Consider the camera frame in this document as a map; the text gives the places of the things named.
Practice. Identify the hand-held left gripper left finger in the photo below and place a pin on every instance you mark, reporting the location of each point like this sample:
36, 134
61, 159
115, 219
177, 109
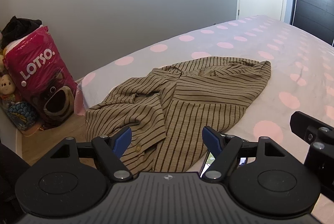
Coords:
122, 141

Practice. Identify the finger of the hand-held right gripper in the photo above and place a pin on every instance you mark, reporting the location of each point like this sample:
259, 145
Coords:
300, 124

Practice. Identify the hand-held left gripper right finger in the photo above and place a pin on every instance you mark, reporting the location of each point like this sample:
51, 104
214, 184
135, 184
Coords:
211, 140

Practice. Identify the tan striped button shirt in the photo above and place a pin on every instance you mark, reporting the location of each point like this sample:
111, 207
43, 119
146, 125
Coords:
203, 93

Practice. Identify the black smartphone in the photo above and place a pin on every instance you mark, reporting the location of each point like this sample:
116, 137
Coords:
206, 165

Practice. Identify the polka-dot bed sheet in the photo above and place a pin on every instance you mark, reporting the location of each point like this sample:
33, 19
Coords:
234, 38

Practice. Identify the blue patterned bag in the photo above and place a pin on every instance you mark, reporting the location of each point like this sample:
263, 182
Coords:
21, 114

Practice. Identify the pink printed plastic bag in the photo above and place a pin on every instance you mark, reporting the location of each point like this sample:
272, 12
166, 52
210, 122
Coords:
39, 64

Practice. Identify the yellow plush bear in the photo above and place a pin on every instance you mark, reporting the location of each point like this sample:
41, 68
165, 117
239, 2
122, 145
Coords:
6, 84

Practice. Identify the black cloth bundle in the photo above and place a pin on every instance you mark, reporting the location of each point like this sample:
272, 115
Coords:
18, 28

